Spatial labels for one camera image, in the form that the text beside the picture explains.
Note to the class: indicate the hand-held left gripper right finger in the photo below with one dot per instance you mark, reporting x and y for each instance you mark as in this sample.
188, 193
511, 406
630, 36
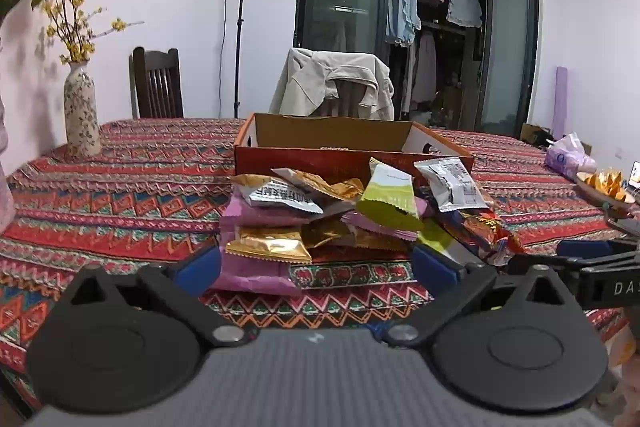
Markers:
434, 269

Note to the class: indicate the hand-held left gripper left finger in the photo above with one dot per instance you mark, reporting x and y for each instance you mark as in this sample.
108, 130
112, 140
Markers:
200, 268

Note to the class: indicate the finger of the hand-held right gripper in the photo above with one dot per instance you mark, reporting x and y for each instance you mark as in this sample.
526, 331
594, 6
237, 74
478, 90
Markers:
585, 249
570, 264

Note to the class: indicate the pile of mixed snack packets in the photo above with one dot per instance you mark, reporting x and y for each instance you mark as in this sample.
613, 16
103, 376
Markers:
390, 199

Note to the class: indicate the orange cardboard box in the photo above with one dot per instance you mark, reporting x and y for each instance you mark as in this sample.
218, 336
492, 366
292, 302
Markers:
325, 137

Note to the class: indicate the black device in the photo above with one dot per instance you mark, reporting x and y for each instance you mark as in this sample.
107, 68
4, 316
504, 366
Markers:
625, 223

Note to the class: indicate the purple tissue pack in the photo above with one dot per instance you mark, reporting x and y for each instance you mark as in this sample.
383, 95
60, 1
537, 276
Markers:
567, 157

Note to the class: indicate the red patterned tablecloth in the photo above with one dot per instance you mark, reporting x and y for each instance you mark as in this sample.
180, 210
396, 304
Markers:
125, 207

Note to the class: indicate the open brown cardboard box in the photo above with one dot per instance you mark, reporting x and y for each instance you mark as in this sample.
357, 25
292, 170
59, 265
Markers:
535, 134

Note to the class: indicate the purple rolled mat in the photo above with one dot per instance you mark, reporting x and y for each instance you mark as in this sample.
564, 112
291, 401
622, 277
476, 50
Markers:
560, 102

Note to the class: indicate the wooden chair under jacket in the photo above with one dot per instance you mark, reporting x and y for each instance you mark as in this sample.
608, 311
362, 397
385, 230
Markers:
345, 102

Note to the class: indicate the floral ceramic vase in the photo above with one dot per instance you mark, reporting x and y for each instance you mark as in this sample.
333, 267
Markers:
82, 117

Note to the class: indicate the dark wooden chair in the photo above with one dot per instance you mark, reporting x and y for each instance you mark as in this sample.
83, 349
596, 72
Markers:
155, 82

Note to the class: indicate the pale hanging dress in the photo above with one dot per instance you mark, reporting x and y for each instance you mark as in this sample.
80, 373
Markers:
424, 67

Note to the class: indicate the beige jacket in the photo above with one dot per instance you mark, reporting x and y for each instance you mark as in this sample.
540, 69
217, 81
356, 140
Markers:
310, 82

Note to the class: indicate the yellow flower branches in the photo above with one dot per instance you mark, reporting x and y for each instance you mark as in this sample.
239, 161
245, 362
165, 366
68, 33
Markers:
75, 49

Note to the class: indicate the white hanging top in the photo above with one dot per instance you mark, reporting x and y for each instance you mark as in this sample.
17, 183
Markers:
465, 2

